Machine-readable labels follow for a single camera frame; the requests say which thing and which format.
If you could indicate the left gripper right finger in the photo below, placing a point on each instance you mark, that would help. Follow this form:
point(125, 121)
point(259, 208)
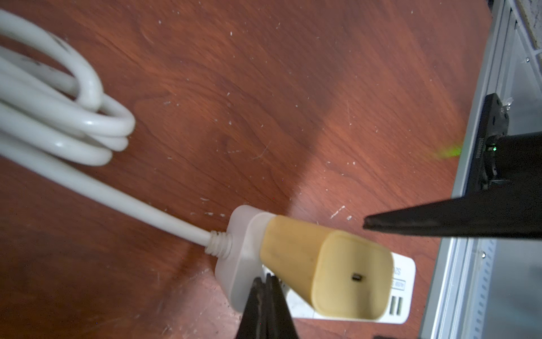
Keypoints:
point(510, 211)

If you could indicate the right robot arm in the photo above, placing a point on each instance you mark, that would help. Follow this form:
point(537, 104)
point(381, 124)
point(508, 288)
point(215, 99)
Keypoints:
point(513, 158)

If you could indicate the white power strip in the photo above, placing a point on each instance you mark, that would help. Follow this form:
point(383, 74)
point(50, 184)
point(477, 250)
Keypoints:
point(236, 272)

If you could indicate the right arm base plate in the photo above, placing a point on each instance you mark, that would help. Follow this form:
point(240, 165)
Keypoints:
point(493, 124)

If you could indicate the yellow charger plug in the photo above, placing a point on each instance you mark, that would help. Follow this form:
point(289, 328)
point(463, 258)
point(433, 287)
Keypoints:
point(341, 275)

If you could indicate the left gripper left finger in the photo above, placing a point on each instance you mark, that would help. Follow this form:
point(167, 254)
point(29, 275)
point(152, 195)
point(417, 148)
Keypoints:
point(266, 314)

